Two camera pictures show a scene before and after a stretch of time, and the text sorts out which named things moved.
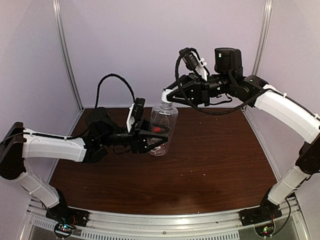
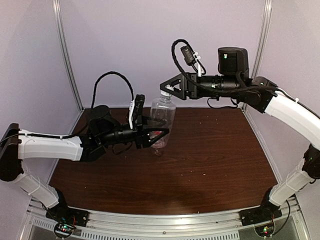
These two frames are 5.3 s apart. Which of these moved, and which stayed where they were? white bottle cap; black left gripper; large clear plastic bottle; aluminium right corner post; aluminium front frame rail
Moved: black left gripper; white bottle cap; large clear plastic bottle
Stayed: aluminium right corner post; aluminium front frame rail
